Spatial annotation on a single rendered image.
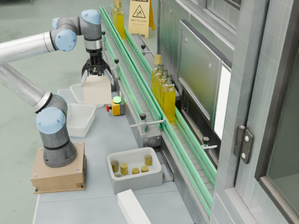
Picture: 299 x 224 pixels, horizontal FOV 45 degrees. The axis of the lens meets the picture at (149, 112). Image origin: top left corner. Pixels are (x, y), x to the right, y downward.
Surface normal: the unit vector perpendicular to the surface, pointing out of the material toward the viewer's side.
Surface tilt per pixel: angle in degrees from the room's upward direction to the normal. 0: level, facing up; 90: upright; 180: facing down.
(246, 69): 90
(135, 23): 77
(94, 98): 90
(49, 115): 7
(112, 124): 0
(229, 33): 90
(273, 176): 90
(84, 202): 0
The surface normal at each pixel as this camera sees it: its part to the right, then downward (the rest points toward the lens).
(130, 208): 0.00, -0.83
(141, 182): 0.27, 0.54
